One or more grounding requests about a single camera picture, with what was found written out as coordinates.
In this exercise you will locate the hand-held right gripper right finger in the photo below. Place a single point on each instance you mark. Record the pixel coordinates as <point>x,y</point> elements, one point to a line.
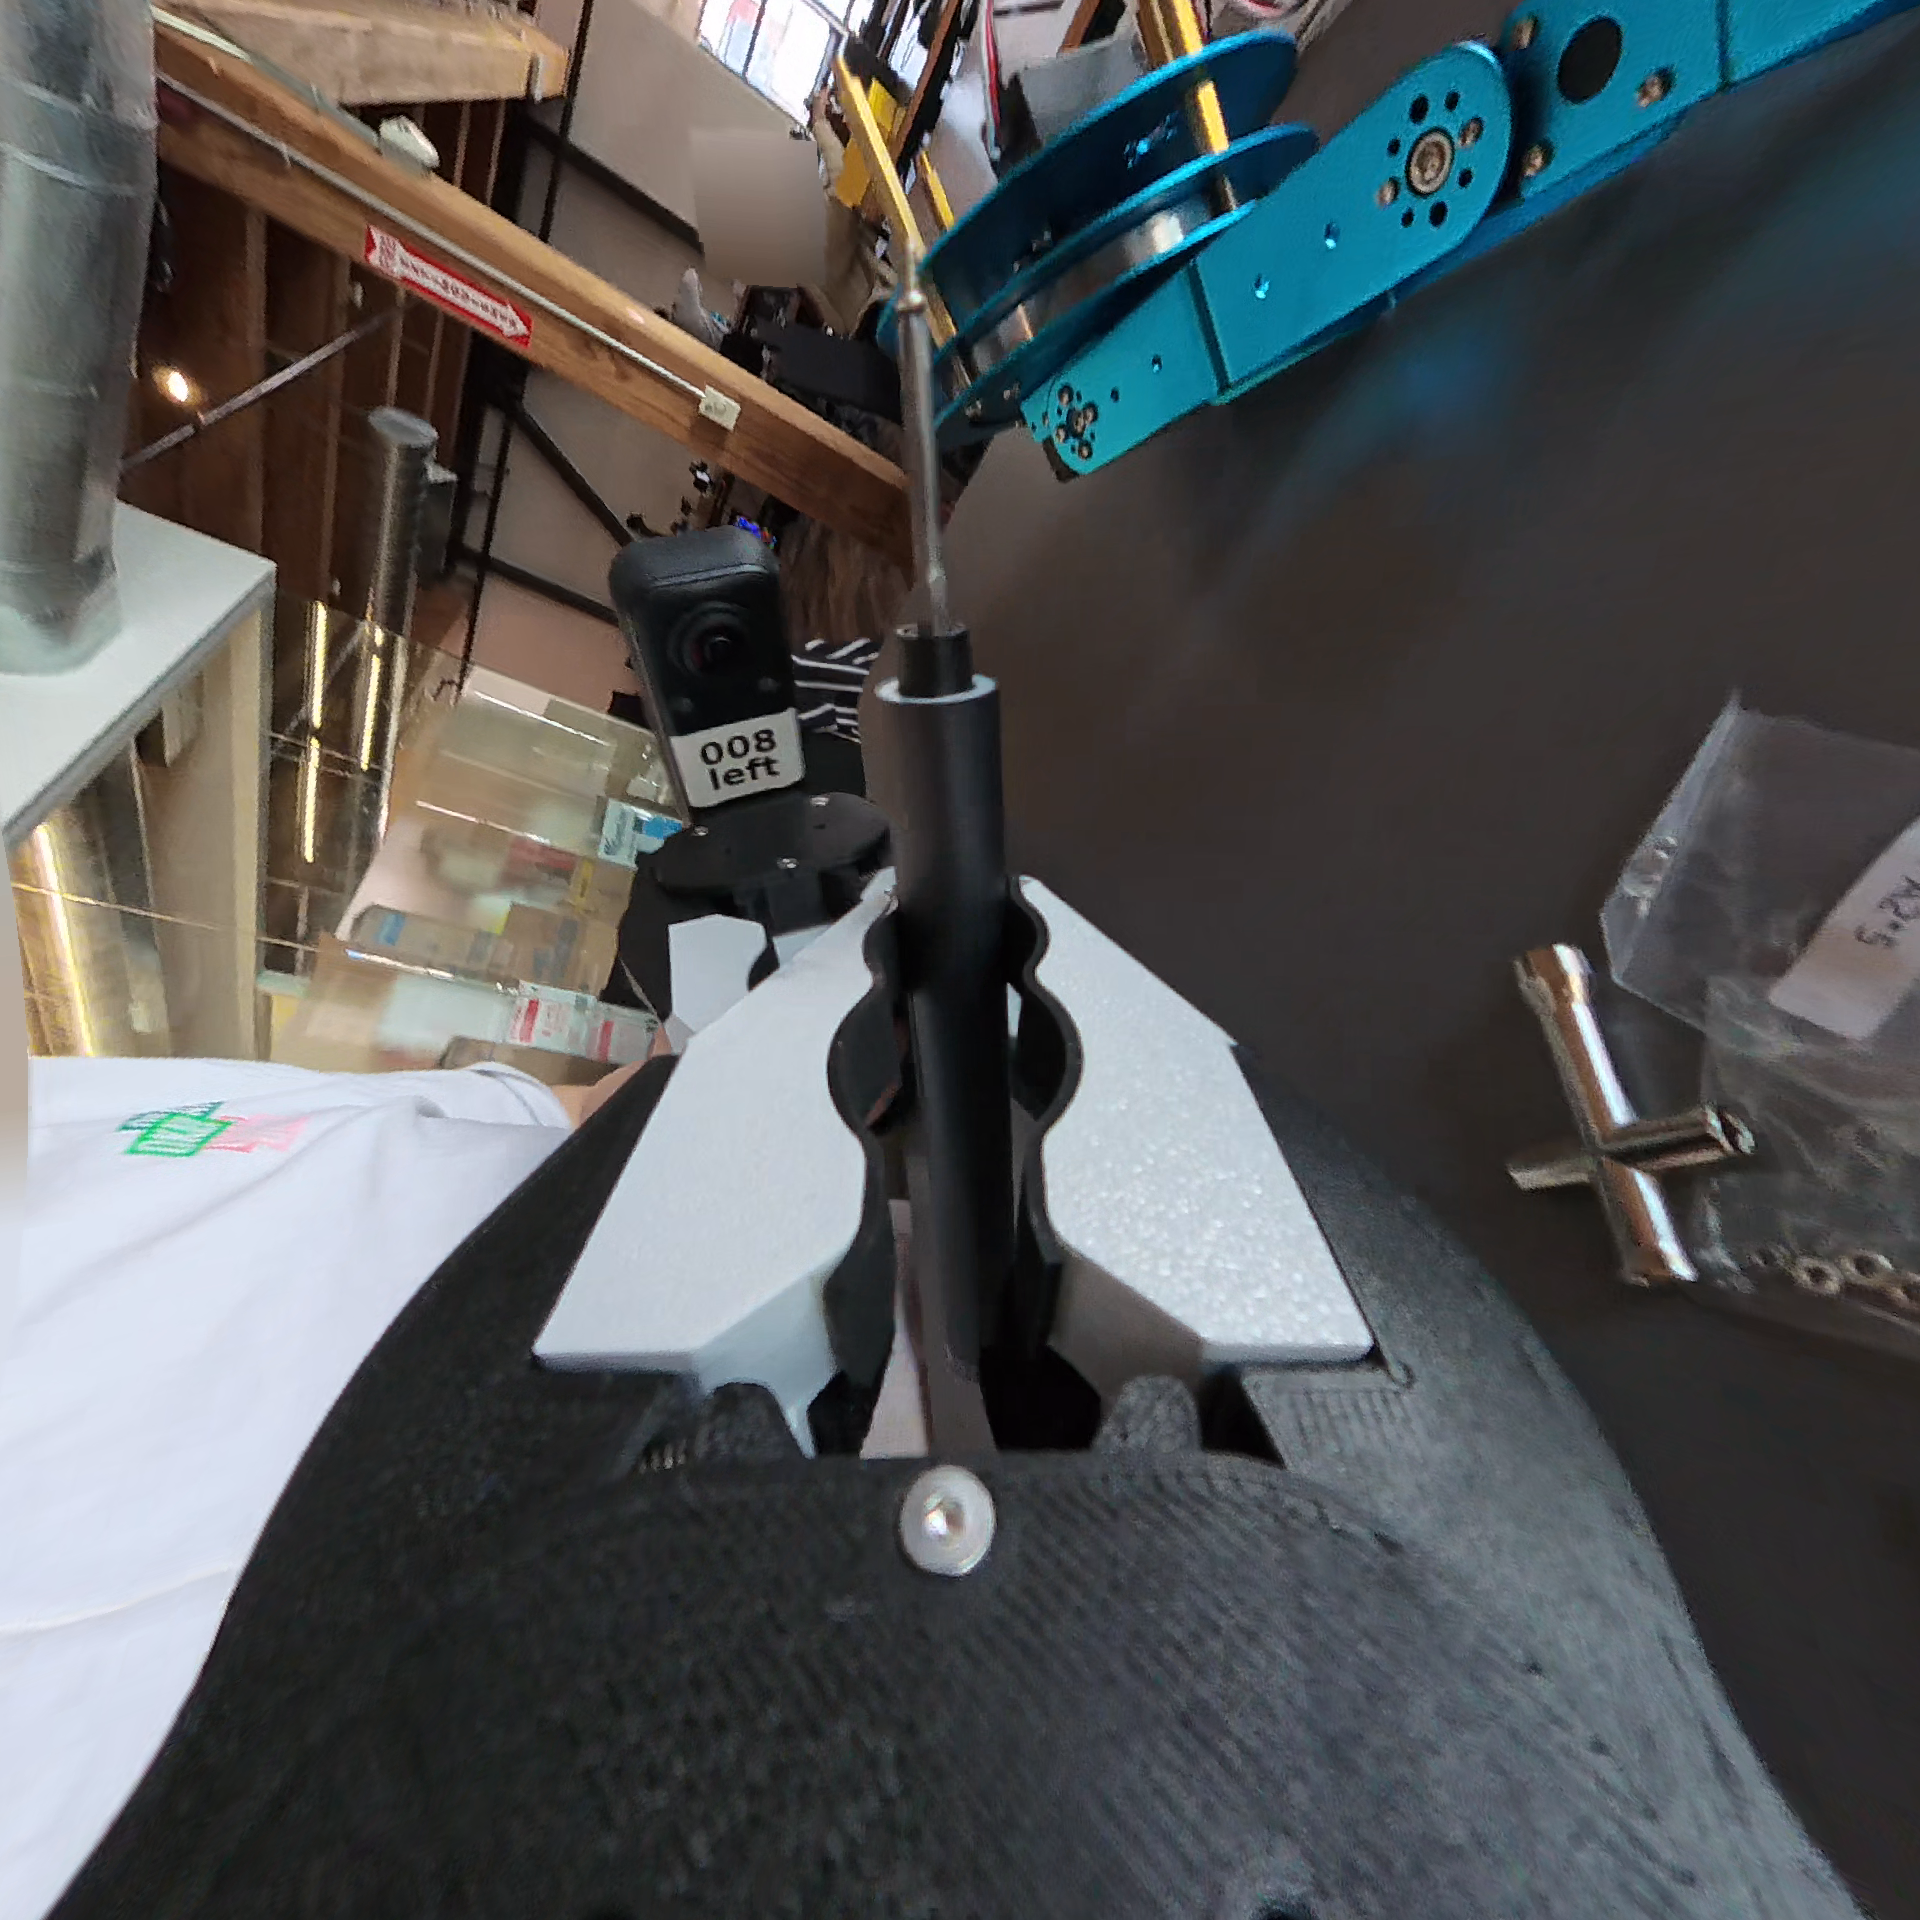
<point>1202,1201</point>

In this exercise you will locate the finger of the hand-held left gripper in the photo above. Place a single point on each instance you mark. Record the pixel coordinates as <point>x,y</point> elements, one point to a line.
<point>803,939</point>
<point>706,967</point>

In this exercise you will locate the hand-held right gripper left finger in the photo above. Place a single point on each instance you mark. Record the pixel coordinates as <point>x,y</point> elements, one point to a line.
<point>706,1214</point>

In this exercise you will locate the black electric screwdriver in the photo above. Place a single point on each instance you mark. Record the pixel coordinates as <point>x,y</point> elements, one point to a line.
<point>954,975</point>

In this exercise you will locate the silver screwdriver bit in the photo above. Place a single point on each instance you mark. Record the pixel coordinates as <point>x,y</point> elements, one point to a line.
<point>922,451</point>

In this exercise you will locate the blue toy robot arm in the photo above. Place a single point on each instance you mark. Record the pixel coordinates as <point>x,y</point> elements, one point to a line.
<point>1350,255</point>

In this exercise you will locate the dark grey desk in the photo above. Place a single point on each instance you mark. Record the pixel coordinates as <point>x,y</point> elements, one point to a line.
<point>1350,750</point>

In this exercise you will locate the black white striped cloth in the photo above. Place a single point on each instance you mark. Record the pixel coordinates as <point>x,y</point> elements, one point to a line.
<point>833,692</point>

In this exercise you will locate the glass railing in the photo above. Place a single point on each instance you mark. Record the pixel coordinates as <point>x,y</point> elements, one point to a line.
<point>452,839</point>

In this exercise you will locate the silver cross wrench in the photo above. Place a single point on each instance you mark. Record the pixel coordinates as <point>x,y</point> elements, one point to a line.
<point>1606,1109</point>

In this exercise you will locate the grey round column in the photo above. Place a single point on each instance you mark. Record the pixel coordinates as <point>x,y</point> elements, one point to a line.
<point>406,525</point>

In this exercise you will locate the clear bag of pointed screws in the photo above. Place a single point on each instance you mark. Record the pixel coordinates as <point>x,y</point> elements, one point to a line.
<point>1724,870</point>

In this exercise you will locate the clear bag of small nuts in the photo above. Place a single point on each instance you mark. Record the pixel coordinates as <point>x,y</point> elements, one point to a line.
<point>1829,1230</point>

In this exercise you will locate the red white sign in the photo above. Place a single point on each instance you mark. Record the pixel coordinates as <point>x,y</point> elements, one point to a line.
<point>452,289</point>

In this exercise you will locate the white cabinet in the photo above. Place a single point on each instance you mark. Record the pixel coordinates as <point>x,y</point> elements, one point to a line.
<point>135,630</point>

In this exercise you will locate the large metal duct pipe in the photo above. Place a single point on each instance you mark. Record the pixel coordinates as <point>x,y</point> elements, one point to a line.
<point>67,300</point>

